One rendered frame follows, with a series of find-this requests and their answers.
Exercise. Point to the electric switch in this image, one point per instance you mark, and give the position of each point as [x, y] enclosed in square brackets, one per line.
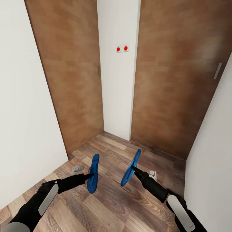
[118, 48]
[126, 47]

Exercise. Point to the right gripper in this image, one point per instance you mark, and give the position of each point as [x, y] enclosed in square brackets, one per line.
[148, 183]

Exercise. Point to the sandal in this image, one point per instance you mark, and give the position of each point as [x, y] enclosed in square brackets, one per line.
[93, 181]
[130, 170]

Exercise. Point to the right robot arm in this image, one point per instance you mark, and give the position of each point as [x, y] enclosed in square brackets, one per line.
[184, 218]

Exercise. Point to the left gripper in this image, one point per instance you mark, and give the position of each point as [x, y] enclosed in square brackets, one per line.
[75, 180]

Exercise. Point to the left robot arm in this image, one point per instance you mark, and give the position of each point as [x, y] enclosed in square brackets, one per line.
[30, 213]

